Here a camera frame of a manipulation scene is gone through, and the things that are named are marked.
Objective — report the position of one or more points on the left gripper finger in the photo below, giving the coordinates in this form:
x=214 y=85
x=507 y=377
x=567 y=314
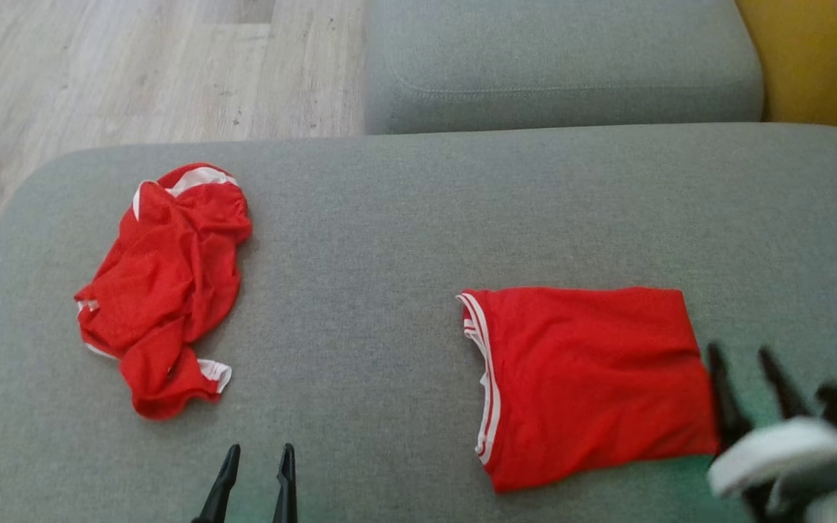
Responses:
x=221 y=494
x=286 y=494

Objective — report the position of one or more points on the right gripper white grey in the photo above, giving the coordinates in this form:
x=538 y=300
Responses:
x=782 y=450

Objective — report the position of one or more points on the red basketball jersey white sleeves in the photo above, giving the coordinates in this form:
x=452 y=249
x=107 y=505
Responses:
x=593 y=378

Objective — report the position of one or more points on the red shorts white trim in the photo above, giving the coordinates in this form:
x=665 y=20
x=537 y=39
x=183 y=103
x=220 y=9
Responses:
x=171 y=276

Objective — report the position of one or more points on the large grey sofa seat cushion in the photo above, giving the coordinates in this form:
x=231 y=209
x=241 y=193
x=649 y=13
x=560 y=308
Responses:
x=389 y=240

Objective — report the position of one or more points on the yellow sofa backrest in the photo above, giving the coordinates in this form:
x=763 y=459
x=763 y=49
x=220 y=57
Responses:
x=825 y=58

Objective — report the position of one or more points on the small grey sofa seat cushion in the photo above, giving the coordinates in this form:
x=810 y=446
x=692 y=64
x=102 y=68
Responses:
x=564 y=58

